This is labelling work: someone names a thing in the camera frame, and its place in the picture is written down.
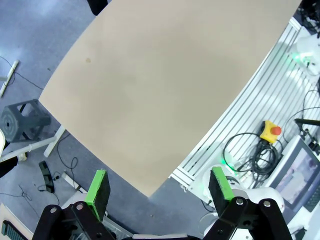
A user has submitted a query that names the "thin black floor cable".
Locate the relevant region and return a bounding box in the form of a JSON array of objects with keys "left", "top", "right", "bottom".
[{"left": 56, "top": 132, "right": 79, "bottom": 176}]

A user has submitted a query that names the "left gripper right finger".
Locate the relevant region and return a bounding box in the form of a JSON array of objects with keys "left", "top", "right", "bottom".
[{"left": 203, "top": 166, "right": 293, "bottom": 240}]

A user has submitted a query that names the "yellow emergency stop box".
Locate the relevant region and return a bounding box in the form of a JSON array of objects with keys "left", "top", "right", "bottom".
[{"left": 259, "top": 120, "right": 283, "bottom": 144}]

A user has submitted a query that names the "white power strip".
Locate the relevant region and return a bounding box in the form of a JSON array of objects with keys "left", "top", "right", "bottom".
[{"left": 61, "top": 170, "right": 87, "bottom": 194}]

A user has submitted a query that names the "coiled black cable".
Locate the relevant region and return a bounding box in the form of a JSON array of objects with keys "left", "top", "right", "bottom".
[{"left": 223, "top": 132, "right": 285, "bottom": 176}]

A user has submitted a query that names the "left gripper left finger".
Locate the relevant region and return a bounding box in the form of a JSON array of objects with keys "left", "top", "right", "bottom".
[{"left": 32, "top": 169, "right": 111, "bottom": 240}]

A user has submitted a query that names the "black camera stand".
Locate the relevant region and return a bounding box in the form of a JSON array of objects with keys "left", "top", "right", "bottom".
[{"left": 294, "top": 117, "right": 320, "bottom": 151}]

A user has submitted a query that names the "grey framed monitor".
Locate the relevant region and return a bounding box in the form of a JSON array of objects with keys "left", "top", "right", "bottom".
[{"left": 269, "top": 134, "right": 320, "bottom": 215}]

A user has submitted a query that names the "black cable bundle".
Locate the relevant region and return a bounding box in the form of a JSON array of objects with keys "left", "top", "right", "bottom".
[{"left": 298, "top": 0, "right": 320, "bottom": 40}]

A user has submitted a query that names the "aluminium profile base frame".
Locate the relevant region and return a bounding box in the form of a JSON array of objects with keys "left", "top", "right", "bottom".
[{"left": 169, "top": 16, "right": 320, "bottom": 194}]

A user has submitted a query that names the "white table foot bar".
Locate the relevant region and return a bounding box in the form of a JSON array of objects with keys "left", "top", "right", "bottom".
[{"left": 0, "top": 59, "right": 20, "bottom": 98}]

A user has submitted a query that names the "dark grey plastic stool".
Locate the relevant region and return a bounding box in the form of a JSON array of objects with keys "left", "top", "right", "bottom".
[{"left": 0, "top": 99, "right": 52, "bottom": 144}]

